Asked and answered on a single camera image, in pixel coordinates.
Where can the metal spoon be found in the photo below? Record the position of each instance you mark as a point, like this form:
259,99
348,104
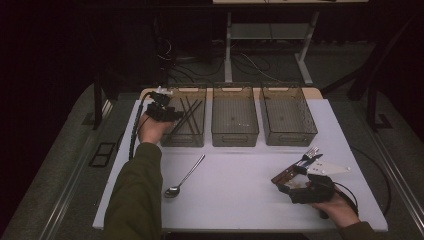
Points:
171,192

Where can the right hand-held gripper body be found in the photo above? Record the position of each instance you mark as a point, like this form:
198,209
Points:
316,191

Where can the black metal stand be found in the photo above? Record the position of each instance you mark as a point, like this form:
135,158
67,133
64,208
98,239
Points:
371,106
97,106

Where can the light wooden board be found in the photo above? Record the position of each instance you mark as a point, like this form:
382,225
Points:
313,93

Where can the person's right hand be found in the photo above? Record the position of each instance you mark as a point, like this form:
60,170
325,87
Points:
343,215

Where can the white desk with metal legs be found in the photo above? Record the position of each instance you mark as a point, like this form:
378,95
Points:
228,50

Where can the black chopstick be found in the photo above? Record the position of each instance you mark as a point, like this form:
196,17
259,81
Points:
197,106
175,126

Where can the person's left hand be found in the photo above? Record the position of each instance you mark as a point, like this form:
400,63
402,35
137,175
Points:
151,130

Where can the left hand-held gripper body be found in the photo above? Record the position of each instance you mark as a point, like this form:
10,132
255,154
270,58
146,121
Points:
160,110

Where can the smoky transparent plastic bin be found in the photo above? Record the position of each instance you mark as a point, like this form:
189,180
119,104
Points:
286,116
235,116
181,141

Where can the metal floor rail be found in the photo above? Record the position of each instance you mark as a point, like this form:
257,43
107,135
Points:
395,176
70,186

